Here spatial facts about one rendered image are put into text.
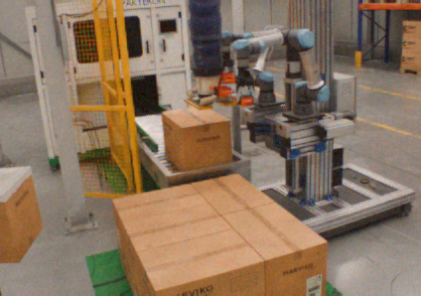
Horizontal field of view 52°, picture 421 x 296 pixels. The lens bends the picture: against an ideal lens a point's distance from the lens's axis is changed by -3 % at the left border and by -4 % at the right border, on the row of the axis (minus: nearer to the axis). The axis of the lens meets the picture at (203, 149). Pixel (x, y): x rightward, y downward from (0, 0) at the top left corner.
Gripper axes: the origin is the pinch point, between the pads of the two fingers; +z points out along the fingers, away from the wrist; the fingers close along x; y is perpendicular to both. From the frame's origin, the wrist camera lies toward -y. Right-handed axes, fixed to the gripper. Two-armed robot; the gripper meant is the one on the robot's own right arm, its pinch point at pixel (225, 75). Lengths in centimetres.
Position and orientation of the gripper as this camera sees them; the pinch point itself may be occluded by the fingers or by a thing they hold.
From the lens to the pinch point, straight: 360.9
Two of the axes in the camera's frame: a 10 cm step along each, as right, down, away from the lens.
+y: 3.4, 2.8, -9.0
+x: 9.4, -1.6, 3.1
